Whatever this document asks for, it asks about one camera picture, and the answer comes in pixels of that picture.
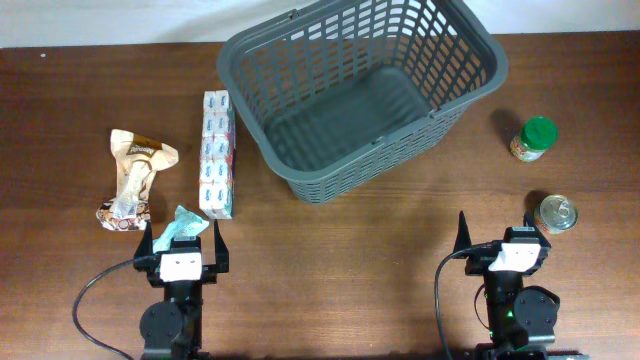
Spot green lid glass jar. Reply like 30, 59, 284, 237
509, 116, 558, 162

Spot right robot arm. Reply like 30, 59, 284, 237
454, 213, 560, 359

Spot mint green wrapped packet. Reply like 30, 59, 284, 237
152, 205, 209, 253

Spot tissue pack multipack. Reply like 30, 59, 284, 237
199, 90, 236, 219

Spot grey plastic shopping basket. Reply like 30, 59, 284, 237
217, 0, 508, 204

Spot silver top tin can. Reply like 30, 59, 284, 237
534, 194, 579, 234

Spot beige brown snack bag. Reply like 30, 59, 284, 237
96, 129, 179, 232

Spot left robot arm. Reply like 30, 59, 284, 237
133, 223, 230, 360

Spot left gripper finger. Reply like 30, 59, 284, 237
133, 220, 153, 259
214, 219, 229, 265

